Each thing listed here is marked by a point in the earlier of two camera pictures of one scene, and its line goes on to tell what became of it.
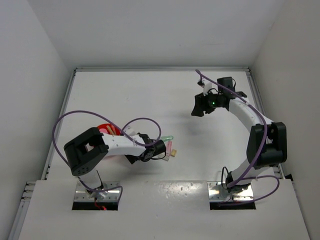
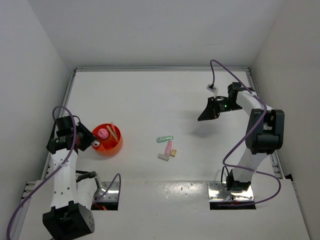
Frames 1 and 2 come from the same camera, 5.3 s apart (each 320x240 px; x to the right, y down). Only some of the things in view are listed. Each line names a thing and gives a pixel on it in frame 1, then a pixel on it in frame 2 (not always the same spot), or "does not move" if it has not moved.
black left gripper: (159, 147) to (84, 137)
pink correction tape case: (169, 148) does not move
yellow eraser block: (173, 152) does not move
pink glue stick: (103, 130) does not move
